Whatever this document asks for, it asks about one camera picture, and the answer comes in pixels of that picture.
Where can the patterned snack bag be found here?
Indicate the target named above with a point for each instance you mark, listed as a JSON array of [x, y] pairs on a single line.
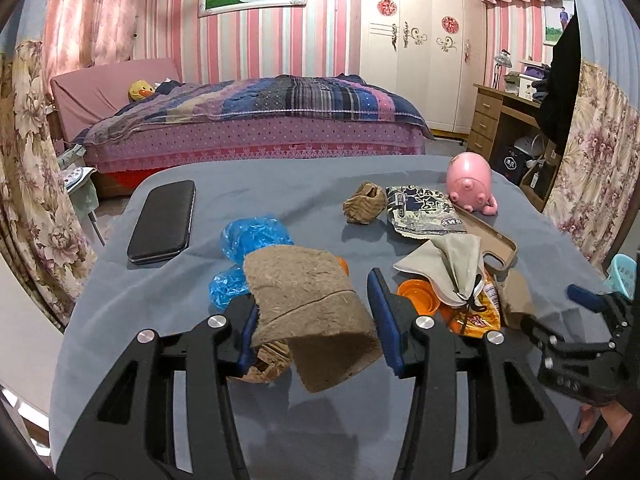
[[425, 210]]

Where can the patchwork quilt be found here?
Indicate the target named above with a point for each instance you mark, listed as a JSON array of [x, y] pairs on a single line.
[[300, 97]]

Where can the cream wardrobe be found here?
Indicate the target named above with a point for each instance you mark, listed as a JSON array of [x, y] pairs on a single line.
[[425, 75]]

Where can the pink bed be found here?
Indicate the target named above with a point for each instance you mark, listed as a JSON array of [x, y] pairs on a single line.
[[95, 95]]

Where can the black rectangular case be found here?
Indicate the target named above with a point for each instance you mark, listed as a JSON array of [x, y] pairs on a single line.
[[160, 222]]

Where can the beige cloth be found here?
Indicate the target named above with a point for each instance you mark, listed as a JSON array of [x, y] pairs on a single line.
[[450, 265]]

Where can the turquoise plastic basket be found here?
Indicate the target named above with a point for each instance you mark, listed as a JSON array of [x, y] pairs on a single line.
[[620, 272]]

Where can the white fan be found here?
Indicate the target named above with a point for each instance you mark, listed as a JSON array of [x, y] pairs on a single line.
[[527, 146]]

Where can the white box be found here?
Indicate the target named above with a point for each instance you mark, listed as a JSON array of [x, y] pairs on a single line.
[[527, 87]]

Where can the person's right hand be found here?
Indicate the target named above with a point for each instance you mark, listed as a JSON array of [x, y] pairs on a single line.
[[612, 417]]

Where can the crumpled brown paper ball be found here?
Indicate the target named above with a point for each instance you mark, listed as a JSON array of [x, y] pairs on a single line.
[[365, 202]]

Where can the pink curtain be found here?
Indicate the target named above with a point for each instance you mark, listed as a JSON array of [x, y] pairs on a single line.
[[100, 15]]

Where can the yellow duck plush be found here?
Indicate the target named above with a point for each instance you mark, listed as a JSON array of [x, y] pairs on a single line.
[[140, 91]]

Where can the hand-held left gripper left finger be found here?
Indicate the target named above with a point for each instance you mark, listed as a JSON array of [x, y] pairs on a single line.
[[246, 355]]

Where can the black hanging coat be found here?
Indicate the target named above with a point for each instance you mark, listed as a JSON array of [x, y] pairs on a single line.
[[560, 90]]

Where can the crumpled brown paper scrap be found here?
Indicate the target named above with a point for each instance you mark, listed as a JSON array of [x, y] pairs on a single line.
[[270, 360]]

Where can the tan phone case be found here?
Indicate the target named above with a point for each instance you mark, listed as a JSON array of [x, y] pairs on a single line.
[[500, 252]]

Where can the wooden desk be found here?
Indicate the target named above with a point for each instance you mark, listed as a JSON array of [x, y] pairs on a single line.
[[487, 120]]

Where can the pink pig toy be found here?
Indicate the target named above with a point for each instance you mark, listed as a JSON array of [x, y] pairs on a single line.
[[470, 180]]

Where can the small wall photo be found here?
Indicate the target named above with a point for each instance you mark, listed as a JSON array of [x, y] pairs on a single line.
[[555, 22]]

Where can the grey table cloth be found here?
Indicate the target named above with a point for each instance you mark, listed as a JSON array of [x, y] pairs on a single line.
[[300, 195]]

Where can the black bag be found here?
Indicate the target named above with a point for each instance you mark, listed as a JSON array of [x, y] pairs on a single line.
[[515, 165]]

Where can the desk lamp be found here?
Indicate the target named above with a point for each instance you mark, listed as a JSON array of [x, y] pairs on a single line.
[[501, 62]]

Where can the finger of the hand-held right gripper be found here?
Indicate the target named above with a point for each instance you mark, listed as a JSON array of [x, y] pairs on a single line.
[[585, 296], [540, 332]]

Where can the blue plastic shoe cover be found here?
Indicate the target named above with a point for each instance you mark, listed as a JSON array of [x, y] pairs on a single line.
[[227, 287], [255, 237]]

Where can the floral curtain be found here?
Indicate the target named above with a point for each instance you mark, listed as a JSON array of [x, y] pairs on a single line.
[[595, 160], [30, 185]]

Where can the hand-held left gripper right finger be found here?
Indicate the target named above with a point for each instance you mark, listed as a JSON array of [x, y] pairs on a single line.
[[385, 320]]

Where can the orange snack packet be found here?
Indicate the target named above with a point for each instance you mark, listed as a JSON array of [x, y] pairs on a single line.
[[480, 317]]

